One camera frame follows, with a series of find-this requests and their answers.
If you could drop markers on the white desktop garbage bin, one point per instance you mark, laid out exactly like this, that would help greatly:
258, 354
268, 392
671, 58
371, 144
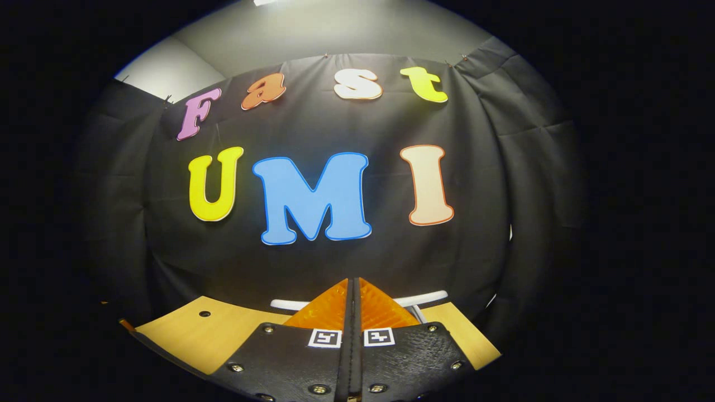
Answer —
424, 297

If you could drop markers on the long ceiling light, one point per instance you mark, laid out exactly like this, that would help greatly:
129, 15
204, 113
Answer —
265, 2

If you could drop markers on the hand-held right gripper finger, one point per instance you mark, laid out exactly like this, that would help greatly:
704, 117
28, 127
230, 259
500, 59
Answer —
358, 363
346, 363

